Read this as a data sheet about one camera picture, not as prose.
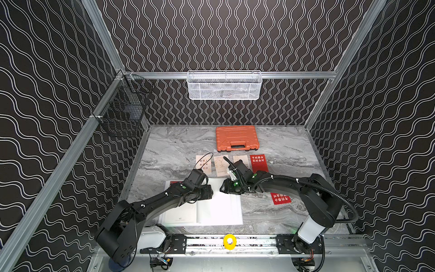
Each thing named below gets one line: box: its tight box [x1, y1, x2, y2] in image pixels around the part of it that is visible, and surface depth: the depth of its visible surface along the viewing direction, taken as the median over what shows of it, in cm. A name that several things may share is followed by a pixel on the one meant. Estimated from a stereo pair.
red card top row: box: [249, 154, 269, 174], surface depth 105 cm
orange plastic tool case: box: [215, 125, 260, 152], surface depth 109 cm
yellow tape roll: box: [223, 233, 238, 251], surface depth 76 cm
